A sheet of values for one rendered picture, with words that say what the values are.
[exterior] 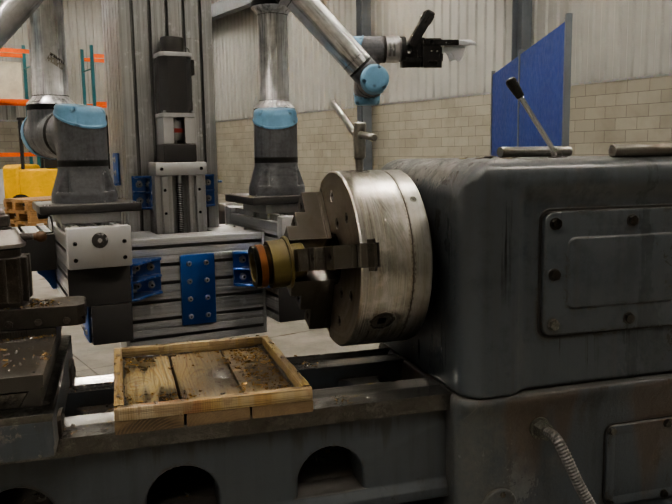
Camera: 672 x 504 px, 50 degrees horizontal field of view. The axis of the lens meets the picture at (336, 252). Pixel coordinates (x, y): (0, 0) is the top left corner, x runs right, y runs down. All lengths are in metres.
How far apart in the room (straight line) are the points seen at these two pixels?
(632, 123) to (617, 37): 1.45
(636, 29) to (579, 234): 11.91
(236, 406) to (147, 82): 1.11
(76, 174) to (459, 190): 0.95
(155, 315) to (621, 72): 11.83
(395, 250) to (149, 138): 1.00
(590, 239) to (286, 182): 0.89
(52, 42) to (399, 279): 1.12
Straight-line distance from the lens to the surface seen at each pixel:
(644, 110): 12.83
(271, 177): 1.91
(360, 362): 1.43
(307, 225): 1.31
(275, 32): 2.10
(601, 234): 1.30
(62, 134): 1.81
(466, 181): 1.17
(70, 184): 1.79
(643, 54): 12.97
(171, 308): 1.85
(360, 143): 1.28
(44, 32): 1.95
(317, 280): 1.30
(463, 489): 1.30
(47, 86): 1.94
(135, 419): 1.13
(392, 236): 1.18
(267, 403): 1.15
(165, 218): 1.93
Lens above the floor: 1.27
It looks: 8 degrees down
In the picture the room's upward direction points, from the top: 1 degrees counter-clockwise
